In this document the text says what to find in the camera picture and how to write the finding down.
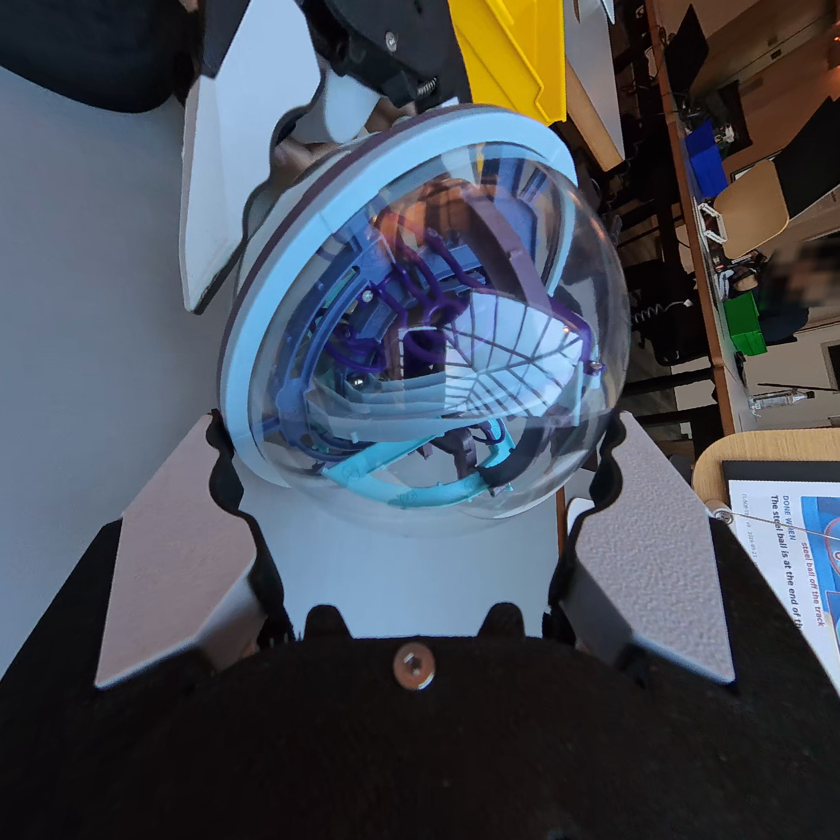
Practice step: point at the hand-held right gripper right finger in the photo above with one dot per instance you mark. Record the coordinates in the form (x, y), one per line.
(656, 571)

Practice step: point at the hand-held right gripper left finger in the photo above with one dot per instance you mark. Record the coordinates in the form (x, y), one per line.
(170, 571)

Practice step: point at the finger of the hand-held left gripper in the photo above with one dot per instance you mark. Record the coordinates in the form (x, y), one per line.
(223, 170)

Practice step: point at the clear plastic maze ball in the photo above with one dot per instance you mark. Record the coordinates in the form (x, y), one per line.
(426, 328)

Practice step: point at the person's left hand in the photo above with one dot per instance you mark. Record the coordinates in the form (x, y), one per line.
(298, 164)

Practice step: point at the yellow plastic bin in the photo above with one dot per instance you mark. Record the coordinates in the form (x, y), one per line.
(505, 52)

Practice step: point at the instruction sheet on stand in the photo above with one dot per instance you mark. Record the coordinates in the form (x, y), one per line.
(722, 453)

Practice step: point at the clear plastic bottle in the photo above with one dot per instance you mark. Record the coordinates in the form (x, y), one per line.
(781, 399)

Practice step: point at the green plastic bin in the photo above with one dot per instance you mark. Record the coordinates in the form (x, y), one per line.
(745, 321)

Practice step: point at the blue plastic bin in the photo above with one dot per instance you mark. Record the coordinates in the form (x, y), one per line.
(705, 161)

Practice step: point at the beige plywood chair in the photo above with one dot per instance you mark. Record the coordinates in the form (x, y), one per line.
(751, 210)

